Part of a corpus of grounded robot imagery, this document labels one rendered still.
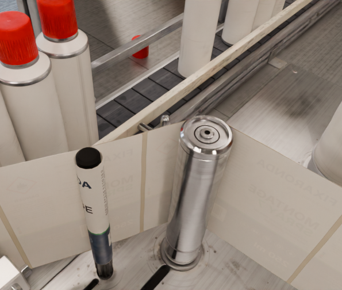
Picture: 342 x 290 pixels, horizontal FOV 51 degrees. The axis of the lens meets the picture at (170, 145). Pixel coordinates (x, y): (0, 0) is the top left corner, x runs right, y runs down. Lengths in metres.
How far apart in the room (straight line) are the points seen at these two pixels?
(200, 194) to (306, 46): 0.63
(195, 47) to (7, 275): 0.41
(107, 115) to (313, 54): 0.49
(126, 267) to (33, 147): 0.16
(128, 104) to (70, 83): 0.18
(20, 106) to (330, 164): 0.34
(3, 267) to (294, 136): 0.42
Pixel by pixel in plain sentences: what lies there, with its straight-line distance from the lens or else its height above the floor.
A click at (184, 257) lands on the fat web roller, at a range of 0.37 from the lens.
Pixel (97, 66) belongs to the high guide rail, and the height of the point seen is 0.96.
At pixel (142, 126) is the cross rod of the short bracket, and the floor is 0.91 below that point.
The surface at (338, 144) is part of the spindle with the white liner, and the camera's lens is 0.44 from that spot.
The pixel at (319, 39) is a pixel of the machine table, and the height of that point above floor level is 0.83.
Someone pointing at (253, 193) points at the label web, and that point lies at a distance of 0.30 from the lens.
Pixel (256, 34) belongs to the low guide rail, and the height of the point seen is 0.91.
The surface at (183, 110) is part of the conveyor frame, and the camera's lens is 0.55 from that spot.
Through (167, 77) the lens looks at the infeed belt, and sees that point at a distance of 0.60.
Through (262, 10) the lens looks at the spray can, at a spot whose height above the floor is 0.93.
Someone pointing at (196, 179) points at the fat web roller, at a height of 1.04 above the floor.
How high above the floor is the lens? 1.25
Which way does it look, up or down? 48 degrees down
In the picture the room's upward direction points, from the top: 7 degrees clockwise
